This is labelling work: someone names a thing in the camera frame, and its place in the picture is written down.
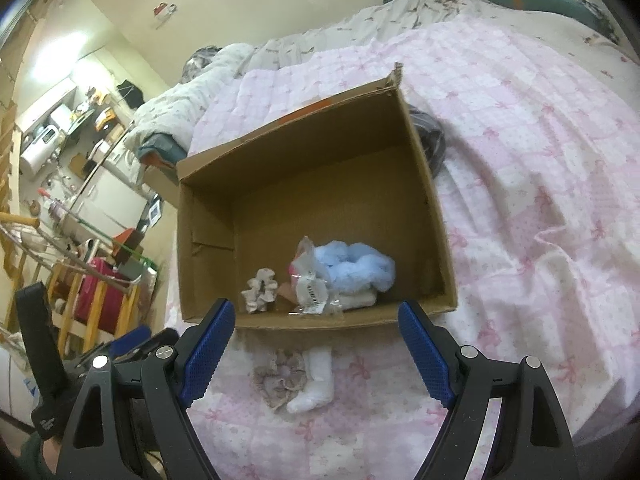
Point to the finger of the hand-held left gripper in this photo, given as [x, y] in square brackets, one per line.
[131, 338]
[161, 336]

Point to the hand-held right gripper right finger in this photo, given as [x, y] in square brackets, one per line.
[430, 355]

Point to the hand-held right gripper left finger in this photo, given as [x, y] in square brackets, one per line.
[207, 355]

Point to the grey floral scrunchie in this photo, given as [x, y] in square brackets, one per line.
[277, 374]

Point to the beige scrunchie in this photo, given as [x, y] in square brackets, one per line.
[260, 290]

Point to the white sock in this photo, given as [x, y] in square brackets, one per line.
[352, 300]
[312, 380]

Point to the fluffy light blue scrunchie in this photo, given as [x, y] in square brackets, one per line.
[352, 265]

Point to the clear plastic packet white label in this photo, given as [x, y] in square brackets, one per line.
[311, 290]

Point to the bright pink soft item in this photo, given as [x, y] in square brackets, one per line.
[296, 269]

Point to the brown cardboard box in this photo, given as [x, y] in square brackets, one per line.
[325, 195]

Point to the red bag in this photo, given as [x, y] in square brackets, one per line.
[97, 292]

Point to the wooden rack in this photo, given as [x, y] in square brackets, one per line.
[82, 305]

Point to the white paper sheet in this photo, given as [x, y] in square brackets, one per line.
[155, 212]

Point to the small cardboard box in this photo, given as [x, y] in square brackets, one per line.
[160, 180]

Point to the white washing machine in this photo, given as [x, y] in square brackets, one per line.
[126, 162]

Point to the blue jeans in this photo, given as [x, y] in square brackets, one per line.
[156, 147]

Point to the white water heater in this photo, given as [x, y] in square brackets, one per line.
[32, 161]

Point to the dark cloth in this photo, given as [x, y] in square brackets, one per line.
[431, 140]

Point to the pink bow-print blanket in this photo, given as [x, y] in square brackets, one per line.
[525, 160]

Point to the black hanging garment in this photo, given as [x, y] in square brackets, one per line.
[130, 92]

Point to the grey patterned pillow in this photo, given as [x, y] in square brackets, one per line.
[200, 61]

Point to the grey floral duvet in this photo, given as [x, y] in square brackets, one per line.
[325, 35]

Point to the black and white patterned cloth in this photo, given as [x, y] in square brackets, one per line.
[597, 17]

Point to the cream wall cabinets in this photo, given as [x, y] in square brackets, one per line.
[55, 100]

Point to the wall hook with red item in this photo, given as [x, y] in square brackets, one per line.
[165, 10]

